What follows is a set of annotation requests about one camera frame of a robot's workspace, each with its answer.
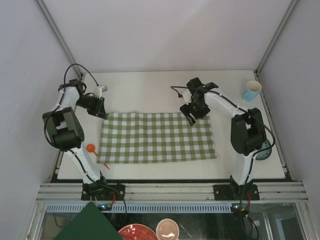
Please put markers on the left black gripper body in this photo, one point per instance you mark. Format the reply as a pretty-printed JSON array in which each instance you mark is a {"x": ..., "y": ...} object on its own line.
[{"x": 93, "y": 104}]

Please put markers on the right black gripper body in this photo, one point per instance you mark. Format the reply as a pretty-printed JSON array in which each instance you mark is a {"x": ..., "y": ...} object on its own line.
[{"x": 197, "y": 110}]

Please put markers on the green white checkered cloth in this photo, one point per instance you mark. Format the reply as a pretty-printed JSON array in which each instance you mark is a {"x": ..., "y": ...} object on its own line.
[{"x": 152, "y": 138}]

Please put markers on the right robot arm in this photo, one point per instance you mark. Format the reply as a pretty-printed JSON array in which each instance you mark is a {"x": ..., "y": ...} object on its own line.
[{"x": 247, "y": 130}]

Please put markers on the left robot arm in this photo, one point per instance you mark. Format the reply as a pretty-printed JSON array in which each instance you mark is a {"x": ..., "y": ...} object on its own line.
[{"x": 63, "y": 130}]

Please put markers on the orange plastic spoon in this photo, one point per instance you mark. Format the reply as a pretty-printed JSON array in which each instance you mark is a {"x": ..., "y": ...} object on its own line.
[{"x": 91, "y": 149}]

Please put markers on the light blue mug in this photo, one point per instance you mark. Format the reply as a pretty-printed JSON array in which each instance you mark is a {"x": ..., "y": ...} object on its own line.
[{"x": 252, "y": 90}]

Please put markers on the blue patterned plate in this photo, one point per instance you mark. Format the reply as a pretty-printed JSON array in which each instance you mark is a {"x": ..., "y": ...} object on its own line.
[{"x": 266, "y": 153}]

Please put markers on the green board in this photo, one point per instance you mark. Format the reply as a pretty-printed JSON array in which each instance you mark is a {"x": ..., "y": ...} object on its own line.
[{"x": 89, "y": 224}]

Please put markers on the pink bowl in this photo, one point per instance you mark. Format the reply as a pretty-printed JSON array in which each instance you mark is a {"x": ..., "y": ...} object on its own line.
[{"x": 167, "y": 229}]

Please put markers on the red plate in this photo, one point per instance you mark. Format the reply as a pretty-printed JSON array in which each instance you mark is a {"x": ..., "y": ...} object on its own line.
[{"x": 137, "y": 231}]

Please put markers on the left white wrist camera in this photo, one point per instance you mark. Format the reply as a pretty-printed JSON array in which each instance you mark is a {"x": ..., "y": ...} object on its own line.
[{"x": 99, "y": 90}]

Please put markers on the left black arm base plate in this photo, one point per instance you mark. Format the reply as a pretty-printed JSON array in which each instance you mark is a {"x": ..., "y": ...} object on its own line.
[{"x": 94, "y": 191}]

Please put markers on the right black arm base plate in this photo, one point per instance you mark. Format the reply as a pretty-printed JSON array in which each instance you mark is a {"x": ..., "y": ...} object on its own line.
[{"x": 230, "y": 192}]

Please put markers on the perforated grey cable tray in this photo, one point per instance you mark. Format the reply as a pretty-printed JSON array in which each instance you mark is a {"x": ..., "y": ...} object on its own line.
[{"x": 148, "y": 208}]

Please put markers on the aluminium frame rail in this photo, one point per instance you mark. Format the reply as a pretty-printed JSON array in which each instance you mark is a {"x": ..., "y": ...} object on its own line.
[{"x": 269, "y": 192}]

